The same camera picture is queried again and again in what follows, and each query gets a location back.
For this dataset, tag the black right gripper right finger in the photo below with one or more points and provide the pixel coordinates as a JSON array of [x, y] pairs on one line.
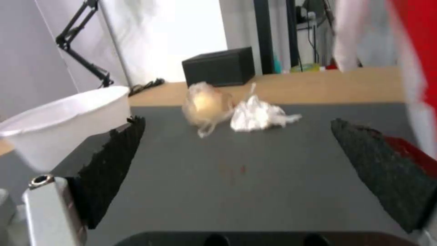
[[379, 174]]

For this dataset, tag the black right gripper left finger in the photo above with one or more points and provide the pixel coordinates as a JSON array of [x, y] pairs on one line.
[[102, 169]]

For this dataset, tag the white plastic takeout bowl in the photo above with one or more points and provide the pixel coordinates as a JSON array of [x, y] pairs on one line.
[[65, 125]]

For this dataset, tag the red and white takeout bag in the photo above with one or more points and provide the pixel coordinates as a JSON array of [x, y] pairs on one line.
[[409, 64]]

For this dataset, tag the clear plastic bag with food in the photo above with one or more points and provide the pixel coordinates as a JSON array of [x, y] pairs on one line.
[[205, 106]]

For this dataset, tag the green and yellow container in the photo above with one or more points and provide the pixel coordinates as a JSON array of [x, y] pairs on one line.
[[307, 67]]

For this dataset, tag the dark grey desk mat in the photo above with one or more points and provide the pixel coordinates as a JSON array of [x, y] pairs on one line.
[[232, 174]]

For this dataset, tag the crumpled white tissue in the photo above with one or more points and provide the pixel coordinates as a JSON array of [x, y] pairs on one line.
[[256, 115]]

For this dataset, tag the black box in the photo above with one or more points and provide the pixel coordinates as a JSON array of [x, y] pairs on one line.
[[218, 68]]

